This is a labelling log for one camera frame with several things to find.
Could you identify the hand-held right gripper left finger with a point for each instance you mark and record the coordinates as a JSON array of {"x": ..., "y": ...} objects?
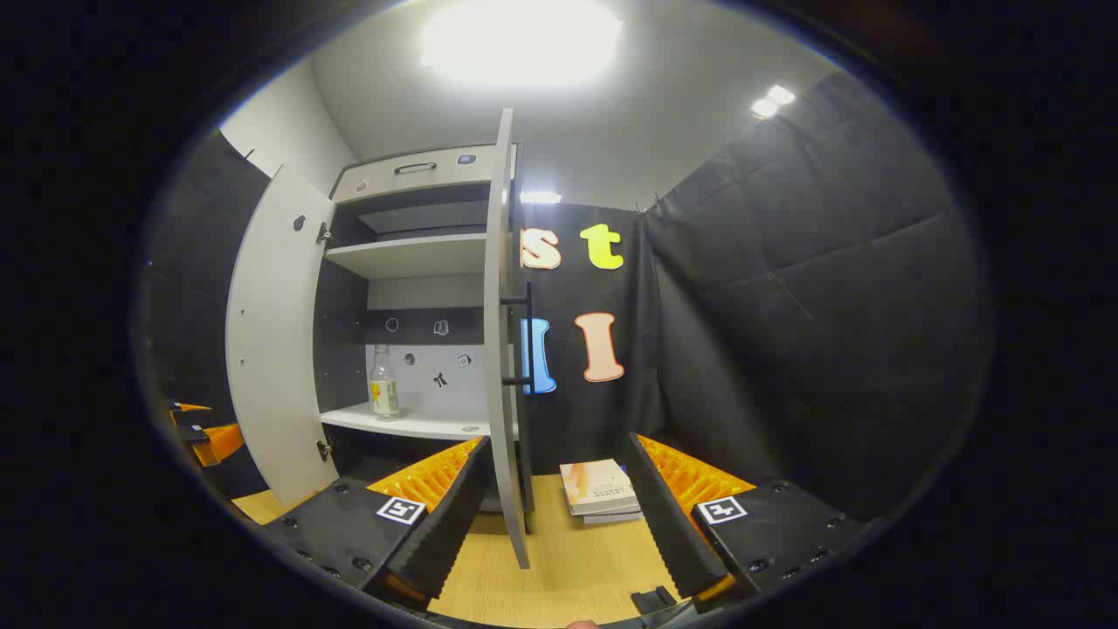
[{"x": 445, "y": 524}]

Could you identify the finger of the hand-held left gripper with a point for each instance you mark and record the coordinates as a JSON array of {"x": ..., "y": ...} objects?
[
  {"x": 223, "y": 443},
  {"x": 190, "y": 408}
]

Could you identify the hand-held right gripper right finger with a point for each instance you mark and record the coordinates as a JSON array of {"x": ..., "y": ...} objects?
[{"x": 672, "y": 524}]

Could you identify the grey cabinet door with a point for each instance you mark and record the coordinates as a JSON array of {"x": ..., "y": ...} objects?
[
  {"x": 275, "y": 349},
  {"x": 500, "y": 419}
]

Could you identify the clear plastic bottle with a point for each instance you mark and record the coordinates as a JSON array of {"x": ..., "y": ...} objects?
[{"x": 384, "y": 393}]

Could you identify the grey wooden cabinet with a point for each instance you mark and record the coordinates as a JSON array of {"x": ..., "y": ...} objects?
[{"x": 410, "y": 255}]

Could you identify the grey cabinet drawer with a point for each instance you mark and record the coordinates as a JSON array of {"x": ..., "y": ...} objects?
[{"x": 410, "y": 179}]

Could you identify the white book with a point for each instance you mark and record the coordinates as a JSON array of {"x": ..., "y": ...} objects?
[{"x": 616, "y": 518}]

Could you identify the beige book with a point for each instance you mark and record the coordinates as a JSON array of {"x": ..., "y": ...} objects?
[{"x": 598, "y": 487}]

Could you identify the black backdrop cloth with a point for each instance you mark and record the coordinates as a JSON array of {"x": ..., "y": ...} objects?
[
  {"x": 196, "y": 288},
  {"x": 786, "y": 306}
]

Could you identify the small ceiling light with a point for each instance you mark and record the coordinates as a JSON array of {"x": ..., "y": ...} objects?
[
  {"x": 773, "y": 100},
  {"x": 540, "y": 197}
]

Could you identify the large ceiling light panel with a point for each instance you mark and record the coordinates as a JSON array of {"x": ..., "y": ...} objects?
[{"x": 522, "y": 42}]

